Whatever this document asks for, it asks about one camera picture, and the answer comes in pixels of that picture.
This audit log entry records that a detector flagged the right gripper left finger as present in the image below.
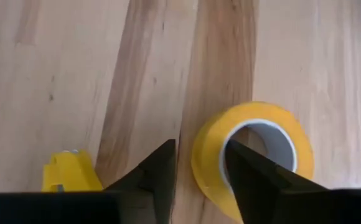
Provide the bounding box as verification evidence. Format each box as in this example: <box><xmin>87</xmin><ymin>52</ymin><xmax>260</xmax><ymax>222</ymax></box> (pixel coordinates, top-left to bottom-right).
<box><xmin>0</xmin><ymin>139</ymin><xmax>177</xmax><ymax>224</ymax></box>

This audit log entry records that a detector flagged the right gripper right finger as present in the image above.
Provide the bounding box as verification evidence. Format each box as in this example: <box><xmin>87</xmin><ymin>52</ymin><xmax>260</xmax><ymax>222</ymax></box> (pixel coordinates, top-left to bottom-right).
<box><xmin>225</xmin><ymin>139</ymin><xmax>361</xmax><ymax>224</ymax></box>

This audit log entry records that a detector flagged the yellow tape roll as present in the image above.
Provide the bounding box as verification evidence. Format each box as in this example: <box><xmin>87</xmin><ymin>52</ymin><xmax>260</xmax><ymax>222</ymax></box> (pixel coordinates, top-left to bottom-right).
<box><xmin>190</xmin><ymin>101</ymin><xmax>315</xmax><ymax>223</ymax></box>

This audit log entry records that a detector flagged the yellow mini stapler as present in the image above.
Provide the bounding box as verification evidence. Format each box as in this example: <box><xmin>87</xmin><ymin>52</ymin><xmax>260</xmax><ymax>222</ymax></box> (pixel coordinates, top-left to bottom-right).
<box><xmin>41</xmin><ymin>149</ymin><xmax>104</xmax><ymax>193</ymax></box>

